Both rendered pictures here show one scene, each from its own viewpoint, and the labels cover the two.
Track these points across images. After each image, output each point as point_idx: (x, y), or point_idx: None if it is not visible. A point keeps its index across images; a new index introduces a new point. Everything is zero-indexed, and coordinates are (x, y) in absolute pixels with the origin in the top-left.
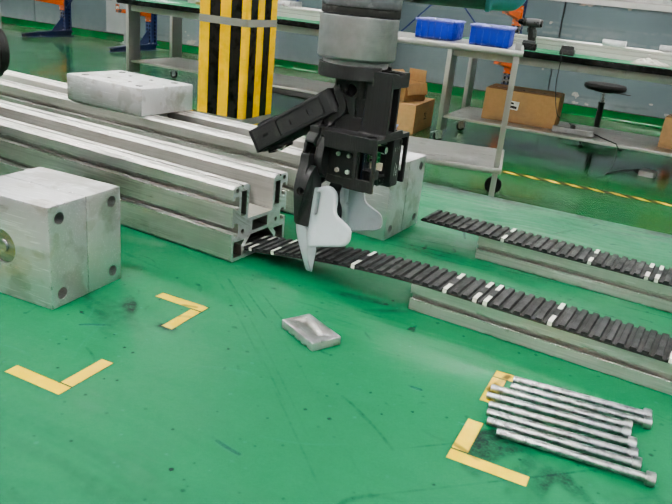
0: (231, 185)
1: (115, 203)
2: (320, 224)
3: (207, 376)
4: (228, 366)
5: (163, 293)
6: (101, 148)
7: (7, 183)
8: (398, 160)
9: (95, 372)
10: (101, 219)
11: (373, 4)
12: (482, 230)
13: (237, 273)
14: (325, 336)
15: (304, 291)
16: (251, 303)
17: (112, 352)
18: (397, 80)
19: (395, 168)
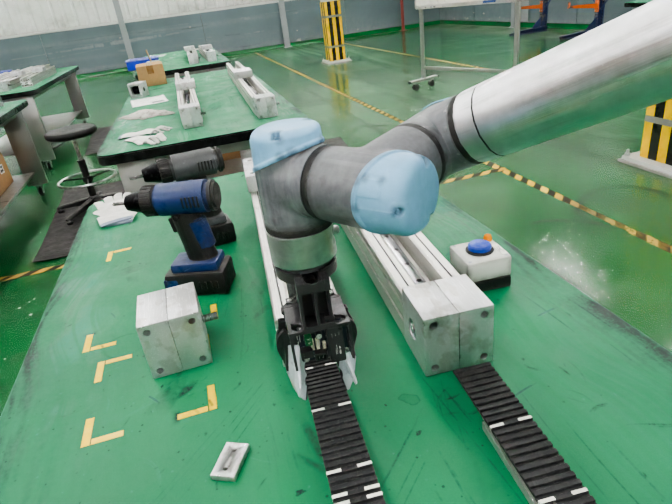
0: (276, 317)
1: (196, 321)
2: (295, 372)
3: (141, 470)
4: (159, 467)
5: (213, 385)
6: (267, 257)
7: (154, 298)
8: (341, 342)
9: (109, 439)
10: (184, 331)
11: (276, 228)
12: (487, 407)
13: (274, 380)
14: (225, 472)
15: (287, 415)
16: (242, 414)
17: (133, 426)
18: (305, 288)
19: (338, 348)
